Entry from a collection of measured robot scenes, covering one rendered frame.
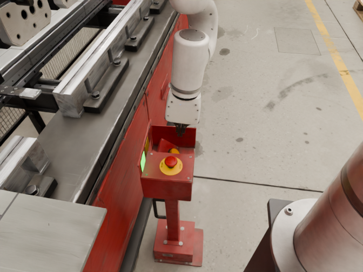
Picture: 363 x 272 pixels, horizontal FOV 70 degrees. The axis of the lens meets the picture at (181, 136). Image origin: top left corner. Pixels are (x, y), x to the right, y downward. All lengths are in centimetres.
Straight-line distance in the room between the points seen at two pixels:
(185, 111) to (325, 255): 49
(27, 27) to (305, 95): 228
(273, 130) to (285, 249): 170
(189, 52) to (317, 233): 43
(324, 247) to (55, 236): 41
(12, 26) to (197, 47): 37
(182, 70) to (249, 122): 155
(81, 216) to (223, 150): 149
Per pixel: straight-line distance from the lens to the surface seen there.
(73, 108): 87
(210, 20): 69
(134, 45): 117
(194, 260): 150
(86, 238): 50
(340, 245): 39
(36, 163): 75
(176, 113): 75
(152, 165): 83
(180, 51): 63
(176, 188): 82
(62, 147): 81
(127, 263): 148
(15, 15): 64
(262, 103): 235
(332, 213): 37
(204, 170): 177
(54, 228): 53
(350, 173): 34
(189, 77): 65
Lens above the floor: 144
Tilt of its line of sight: 47 degrees down
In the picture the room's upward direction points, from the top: straight up
